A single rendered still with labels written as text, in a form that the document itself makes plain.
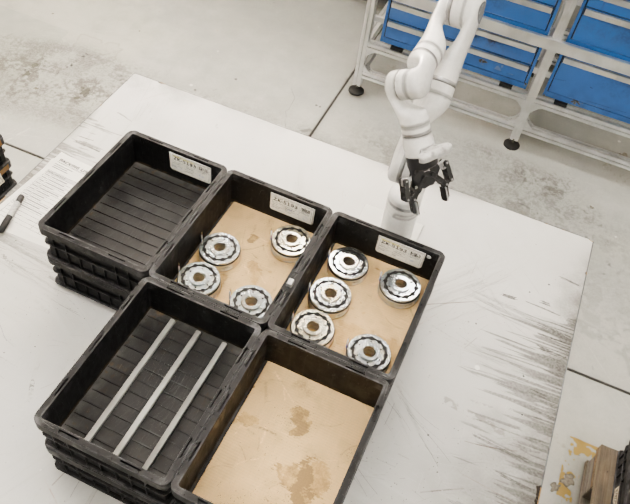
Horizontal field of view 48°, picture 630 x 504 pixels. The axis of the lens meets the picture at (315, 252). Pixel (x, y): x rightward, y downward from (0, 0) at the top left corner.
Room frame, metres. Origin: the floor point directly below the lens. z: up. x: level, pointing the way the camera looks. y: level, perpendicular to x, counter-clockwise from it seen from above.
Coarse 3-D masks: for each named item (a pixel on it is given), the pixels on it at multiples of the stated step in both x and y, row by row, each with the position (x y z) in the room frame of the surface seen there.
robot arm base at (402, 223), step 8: (392, 208) 1.33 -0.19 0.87; (384, 216) 1.35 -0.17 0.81; (392, 216) 1.32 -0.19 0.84; (400, 216) 1.32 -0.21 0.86; (408, 216) 1.32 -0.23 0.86; (416, 216) 1.34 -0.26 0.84; (384, 224) 1.34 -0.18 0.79; (392, 224) 1.32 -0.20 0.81; (400, 224) 1.32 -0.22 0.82; (408, 224) 1.32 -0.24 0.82; (400, 232) 1.32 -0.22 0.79; (408, 232) 1.33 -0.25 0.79
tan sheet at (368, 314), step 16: (368, 256) 1.18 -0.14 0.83; (320, 272) 1.10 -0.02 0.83; (368, 272) 1.13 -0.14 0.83; (384, 272) 1.14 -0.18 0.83; (352, 288) 1.07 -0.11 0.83; (368, 288) 1.08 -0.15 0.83; (304, 304) 0.99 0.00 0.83; (352, 304) 1.02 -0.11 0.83; (368, 304) 1.03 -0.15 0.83; (384, 304) 1.03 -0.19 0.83; (416, 304) 1.05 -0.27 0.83; (336, 320) 0.96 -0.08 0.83; (352, 320) 0.97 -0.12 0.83; (368, 320) 0.98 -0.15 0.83; (384, 320) 0.99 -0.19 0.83; (400, 320) 1.00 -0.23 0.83; (336, 336) 0.92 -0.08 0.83; (352, 336) 0.93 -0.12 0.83; (384, 336) 0.94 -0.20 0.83; (400, 336) 0.95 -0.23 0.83
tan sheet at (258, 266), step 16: (240, 208) 1.27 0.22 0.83; (224, 224) 1.21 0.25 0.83; (240, 224) 1.22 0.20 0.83; (256, 224) 1.22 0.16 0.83; (272, 224) 1.23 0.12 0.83; (288, 224) 1.24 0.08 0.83; (240, 240) 1.16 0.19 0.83; (256, 240) 1.17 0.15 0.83; (256, 256) 1.12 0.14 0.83; (272, 256) 1.13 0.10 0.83; (224, 272) 1.05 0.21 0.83; (240, 272) 1.06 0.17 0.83; (256, 272) 1.07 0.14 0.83; (272, 272) 1.08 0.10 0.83; (288, 272) 1.08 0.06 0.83; (224, 288) 1.00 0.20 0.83; (272, 288) 1.03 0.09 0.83
